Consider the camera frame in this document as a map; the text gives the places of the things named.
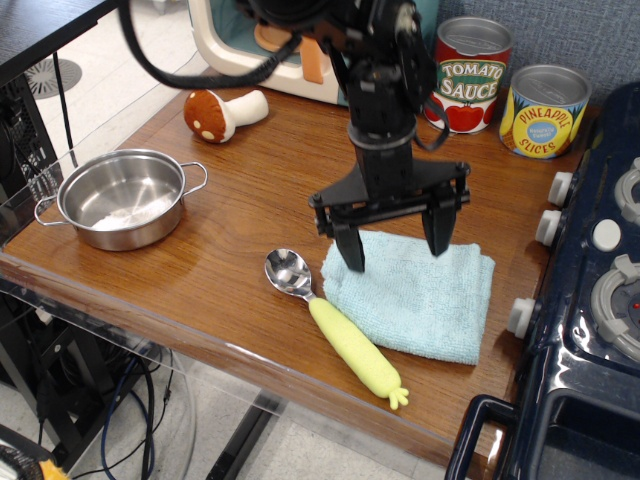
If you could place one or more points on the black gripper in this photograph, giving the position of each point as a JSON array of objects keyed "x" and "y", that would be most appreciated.
[{"x": 389, "y": 183}]

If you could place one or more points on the light blue cloth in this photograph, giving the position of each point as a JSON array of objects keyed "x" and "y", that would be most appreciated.
[{"x": 411, "y": 301}]

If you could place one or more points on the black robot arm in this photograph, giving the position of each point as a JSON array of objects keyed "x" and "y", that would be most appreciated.
[{"x": 387, "y": 75}]

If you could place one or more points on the tomato sauce can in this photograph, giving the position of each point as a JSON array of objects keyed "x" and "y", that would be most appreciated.
[{"x": 471, "y": 55}]

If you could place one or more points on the pineapple slices can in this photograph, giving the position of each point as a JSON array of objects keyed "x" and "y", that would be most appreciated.
[{"x": 544, "y": 109}]

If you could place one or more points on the plush brown mushroom toy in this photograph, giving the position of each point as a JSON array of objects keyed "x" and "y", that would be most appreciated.
[{"x": 215, "y": 120}]

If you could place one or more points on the black table leg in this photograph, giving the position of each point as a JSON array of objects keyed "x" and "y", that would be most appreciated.
[{"x": 245, "y": 437}]

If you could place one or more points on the teal toy microwave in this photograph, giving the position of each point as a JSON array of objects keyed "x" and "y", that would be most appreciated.
[{"x": 311, "y": 48}]

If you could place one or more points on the dark blue toy stove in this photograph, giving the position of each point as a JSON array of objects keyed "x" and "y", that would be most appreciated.
[{"x": 576, "y": 415}]

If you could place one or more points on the stainless steel pot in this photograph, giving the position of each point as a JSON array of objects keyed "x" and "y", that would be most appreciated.
[{"x": 123, "y": 200}]

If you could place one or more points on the black desk at left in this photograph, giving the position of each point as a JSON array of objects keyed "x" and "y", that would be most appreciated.
[{"x": 33, "y": 30}]

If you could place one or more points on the yellow object at corner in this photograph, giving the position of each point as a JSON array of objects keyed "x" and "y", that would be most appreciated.
[{"x": 50, "y": 471}]

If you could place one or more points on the spoon with yellow handle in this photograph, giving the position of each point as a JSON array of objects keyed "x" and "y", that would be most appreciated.
[{"x": 287, "y": 271}]

